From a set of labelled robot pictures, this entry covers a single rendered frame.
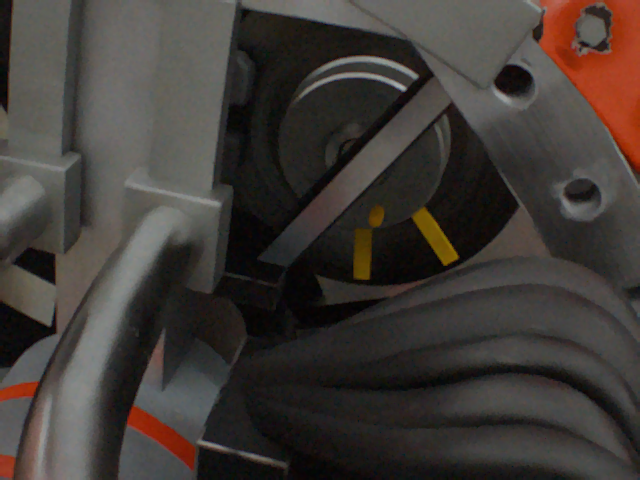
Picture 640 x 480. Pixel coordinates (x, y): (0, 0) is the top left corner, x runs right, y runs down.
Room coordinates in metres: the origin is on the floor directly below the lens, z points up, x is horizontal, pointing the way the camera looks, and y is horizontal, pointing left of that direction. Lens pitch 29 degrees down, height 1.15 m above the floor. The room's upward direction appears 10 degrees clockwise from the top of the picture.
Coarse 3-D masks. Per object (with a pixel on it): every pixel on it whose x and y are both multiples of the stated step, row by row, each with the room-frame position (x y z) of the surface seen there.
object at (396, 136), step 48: (0, 0) 0.49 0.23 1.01; (0, 48) 0.56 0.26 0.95; (0, 96) 0.38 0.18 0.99; (432, 96) 0.36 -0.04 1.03; (384, 144) 0.36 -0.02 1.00; (336, 192) 0.36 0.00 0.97; (240, 240) 0.39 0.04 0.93; (288, 240) 0.37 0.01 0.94; (0, 288) 0.38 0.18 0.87; (48, 288) 0.38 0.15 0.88; (288, 288) 0.38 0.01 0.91; (0, 336) 0.52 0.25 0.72; (48, 336) 0.57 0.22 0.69; (288, 336) 0.37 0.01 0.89
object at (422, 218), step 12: (420, 216) 0.74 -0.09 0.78; (420, 228) 0.74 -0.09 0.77; (432, 228) 0.74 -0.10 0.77; (360, 240) 0.75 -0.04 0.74; (432, 240) 0.74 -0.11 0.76; (444, 240) 0.74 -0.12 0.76; (360, 252) 0.75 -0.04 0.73; (444, 252) 0.74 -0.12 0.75; (360, 264) 0.75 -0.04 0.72; (444, 264) 0.74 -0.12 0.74; (360, 276) 0.75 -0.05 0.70
